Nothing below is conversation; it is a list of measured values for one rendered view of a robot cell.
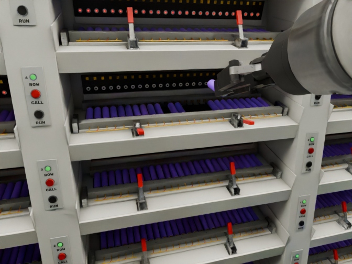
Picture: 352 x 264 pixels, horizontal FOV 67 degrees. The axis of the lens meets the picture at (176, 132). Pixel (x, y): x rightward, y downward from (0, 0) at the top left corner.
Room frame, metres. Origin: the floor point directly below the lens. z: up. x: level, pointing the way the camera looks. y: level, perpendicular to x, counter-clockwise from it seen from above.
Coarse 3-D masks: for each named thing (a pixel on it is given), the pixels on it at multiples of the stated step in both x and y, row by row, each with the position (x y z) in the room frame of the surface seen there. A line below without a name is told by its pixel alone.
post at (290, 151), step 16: (272, 0) 0.88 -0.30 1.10; (288, 0) 0.81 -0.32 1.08; (304, 0) 0.75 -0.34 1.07; (320, 0) 0.72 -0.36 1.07; (272, 16) 0.88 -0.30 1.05; (288, 16) 0.81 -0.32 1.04; (288, 96) 0.77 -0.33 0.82; (304, 96) 0.72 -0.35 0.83; (304, 112) 0.72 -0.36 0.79; (320, 112) 0.73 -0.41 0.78; (304, 128) 0.72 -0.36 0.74; (320, 128) 0.74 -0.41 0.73; (272, 144) 0.83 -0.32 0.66; (288, 144) 0.75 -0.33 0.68; (304, 144) 0.72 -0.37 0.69; (320, 144) 0.74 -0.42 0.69; (288, 160) 0.75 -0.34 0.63; (320, 160) 0.74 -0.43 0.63; (304, 176) 0.73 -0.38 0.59; (304, 192) 0.73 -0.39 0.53; (272, 208) 0.80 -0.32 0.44; (288, 208) 0.72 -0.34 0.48; (288, 224) 0.72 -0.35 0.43; (288, 240) 0.72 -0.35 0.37; (304, 240) 0.73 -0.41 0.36; (288, 256) 0.72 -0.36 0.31; (304, 256) 0.74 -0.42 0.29
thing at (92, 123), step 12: (240, 108) 0.74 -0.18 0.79; (252, 108) 0.74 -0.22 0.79; (264, 108) 0.75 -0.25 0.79; (276, 108) 0.75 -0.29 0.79; (84, 120) 0.63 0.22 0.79; (96, 120) 0.63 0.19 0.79; (108, 120) 0.64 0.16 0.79; (120, 120) 0.64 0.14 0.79; (132, 120) 0.65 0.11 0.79; (144, 120) 0.66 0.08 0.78; (156, 120) 0.67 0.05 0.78; (168, 120) 0.67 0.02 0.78; (180, 120) 0.68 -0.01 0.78; (192, 120) 0.69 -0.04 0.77
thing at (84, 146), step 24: (96, 96) 0.75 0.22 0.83; (120, 96) 0.77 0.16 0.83; (144, 96) 0.79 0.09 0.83; (264, 96) 0.89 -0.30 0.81; (72, 120) 0.62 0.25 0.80; (264, 120) 0.73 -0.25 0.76; (288, 120) 0.73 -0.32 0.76; (72, 144) 0.57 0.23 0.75; (96, 144) 0.58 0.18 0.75; (120, 144) 0.60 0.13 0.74; (144, 144) 0.61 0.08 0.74; (168, 144) 0.63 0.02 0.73; (192, 144) 0.65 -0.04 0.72; (216, 144) 0.67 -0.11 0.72
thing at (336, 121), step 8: (336, 96) 0.88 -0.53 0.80; (344, 96) 0.89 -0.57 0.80; (336, 104) 0.83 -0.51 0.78; (344, 104) 0.84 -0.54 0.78; (328, 112) 0.74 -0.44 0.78; (336, 112) 0.80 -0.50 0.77; (344, 112) 0.81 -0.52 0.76; (328, 120) 0.75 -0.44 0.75; (336, 120) 0.75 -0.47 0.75; (344, 120) 0.76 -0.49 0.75; (328, 128) 0.75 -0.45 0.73; (336, 128) 0.76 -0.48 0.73; (344, 128) 0.77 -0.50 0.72
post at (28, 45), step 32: (0, 0) 0.54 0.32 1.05; (32, 0) 0.56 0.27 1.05; (0, 32) 0.54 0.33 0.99; (32, 32) 0.56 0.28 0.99; (32, 64) 0.55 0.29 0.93; (64, 96) 0.61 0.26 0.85; (32, 128) 0.55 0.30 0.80; (32, 160) 0.55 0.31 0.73; (64, 160) 0.56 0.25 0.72; (32, 192) 0.54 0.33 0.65; (64, 192) 0.56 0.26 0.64; (64, 224) 0.56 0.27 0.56
